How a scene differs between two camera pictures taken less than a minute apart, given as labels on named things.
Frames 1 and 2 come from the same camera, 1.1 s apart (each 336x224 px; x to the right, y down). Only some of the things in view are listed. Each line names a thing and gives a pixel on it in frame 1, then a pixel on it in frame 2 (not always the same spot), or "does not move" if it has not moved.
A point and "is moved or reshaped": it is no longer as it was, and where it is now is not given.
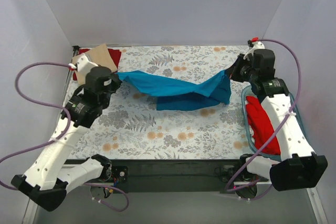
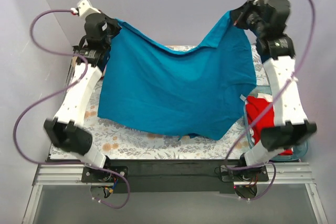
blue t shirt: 179,94 is moved or reshaped
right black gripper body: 238,67 → 241,16
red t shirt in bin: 261,128 does not move
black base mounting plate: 171,176 does not move
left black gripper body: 114,82 → 112,28
